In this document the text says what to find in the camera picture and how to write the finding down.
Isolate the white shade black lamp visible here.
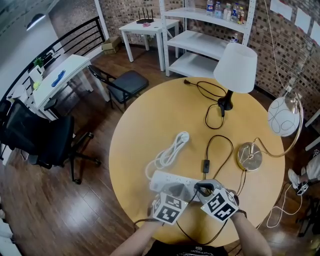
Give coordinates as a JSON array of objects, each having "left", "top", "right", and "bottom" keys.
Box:
[{"left": 213, "top": 42, "right": 259, "bottom": 112}]

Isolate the white box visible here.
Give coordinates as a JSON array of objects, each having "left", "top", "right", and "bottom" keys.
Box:
[{"left": 28, "top": 68, "right": 44, "bottom": 85}]

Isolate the white paper sheet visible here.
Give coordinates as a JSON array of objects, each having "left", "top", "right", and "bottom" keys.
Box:
[
  {"left": 309, "top": 21, "right": 320, "bottom": 46},
  {"left": 269, "top": 0, "right": 294, "bottom": 22},
  {"left": 294, "top": 7, "right": 312, "bottom": 34}
]

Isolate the black folding chair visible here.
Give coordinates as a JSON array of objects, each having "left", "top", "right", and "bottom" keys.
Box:
[{"left": 87, "top": 64, "right": 150, "bottom": 111}]

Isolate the gold arc globe lamp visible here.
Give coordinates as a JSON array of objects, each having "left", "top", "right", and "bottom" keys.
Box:
[{"left": 236, "top": 91, "right": 305, "bottom": 173}]

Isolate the person's left forearm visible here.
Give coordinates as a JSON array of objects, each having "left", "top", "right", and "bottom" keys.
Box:
[{"left": 109, "top": 219, "right": 165, "bottom": 256}]

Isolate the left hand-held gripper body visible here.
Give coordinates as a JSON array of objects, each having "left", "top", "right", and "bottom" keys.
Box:
[{"left": 151, "top": 183, "right": 194, "bottom": 226}]

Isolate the small green potted plant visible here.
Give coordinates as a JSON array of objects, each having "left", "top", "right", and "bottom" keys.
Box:
[{"left": 33, "top": 57, "right": 46, "bottom": 75}]

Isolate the blue plastic object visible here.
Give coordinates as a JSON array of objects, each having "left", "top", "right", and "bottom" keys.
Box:
[{"left": 51, "top": 69, "right": 67, "bottom": 88}]

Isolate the black stand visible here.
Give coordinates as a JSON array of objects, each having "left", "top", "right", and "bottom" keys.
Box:
[{"left": 296, "top": 196, "right": 320, "bottom": 239}]

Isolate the person's black shirt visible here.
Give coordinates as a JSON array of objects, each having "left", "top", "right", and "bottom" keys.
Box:
[{"left": 146, "top": 239, "right": 227, "bottom": 256}]

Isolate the round wooden table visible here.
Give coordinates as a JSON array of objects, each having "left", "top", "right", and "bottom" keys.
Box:
[{"left": 108, "top": 77, "right": 286, "bottom": 247}]

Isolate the white metal shelving rack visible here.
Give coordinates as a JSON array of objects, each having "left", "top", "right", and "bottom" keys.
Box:
[{"left": 159, "top": 0, "right": 257, "bottom": 78}]

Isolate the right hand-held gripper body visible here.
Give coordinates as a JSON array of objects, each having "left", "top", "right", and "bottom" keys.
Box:
[{"left": 194, "top": 178, "right": 240, "bottom": 223}]

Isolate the person's right forearm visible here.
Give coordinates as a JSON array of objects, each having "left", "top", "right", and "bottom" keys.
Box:
[{"left": 228, "top": 211, "right": 273, "bottom": 256}]

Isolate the black lamp cord with switch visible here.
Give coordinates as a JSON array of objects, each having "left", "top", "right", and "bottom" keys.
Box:
[{"left": 174, "top": 134, "right": 249, "bottom": 246}]

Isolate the long white table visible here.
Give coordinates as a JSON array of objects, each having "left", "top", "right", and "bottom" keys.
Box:
[{"left": 6, "top": 54, "right": 111, "bottom": 121}]

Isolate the black mesh office chair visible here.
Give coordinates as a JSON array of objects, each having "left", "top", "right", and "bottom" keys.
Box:
[{"left": 0, "top": 98, "right": 102, "bottom": 186}]

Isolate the white coiled power strip cord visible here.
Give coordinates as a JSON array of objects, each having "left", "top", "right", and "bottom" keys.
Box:
[{"left": 144, "top": 131, "right": 191, "bottom": 181}]

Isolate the black metal railing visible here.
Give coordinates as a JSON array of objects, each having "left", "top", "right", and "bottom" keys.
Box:
[{"left": 0, "top": 16, "right": 106, "bottom": 101}]

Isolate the cardboard box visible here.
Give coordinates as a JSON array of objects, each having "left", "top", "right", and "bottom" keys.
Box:
[{"left": 100, "top": 36, "right": 122, "bottom": 56}]

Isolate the black router with antennas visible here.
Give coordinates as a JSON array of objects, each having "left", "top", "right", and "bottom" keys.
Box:
[{"left": 136, "top": 7, "right": 155, "bottom": 25}]

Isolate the long white cable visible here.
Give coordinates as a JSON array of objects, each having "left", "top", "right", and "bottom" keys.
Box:
[{"left": 263, "top": 0, "right": 304, "bottom": 229}]

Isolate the white steel column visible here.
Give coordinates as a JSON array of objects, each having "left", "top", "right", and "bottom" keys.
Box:
[{"left": 93, "top": 0, "right": 111, "bottom": 42}]

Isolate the small white square table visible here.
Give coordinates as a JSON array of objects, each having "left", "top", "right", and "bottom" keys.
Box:
[{"left": 118, "top": 17, "right": 181, "bottom": 72}]

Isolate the black cable of shade lamp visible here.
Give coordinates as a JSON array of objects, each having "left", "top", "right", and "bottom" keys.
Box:
[{"left": 183, "top": 78, "right": 235, "bottom": 130}]

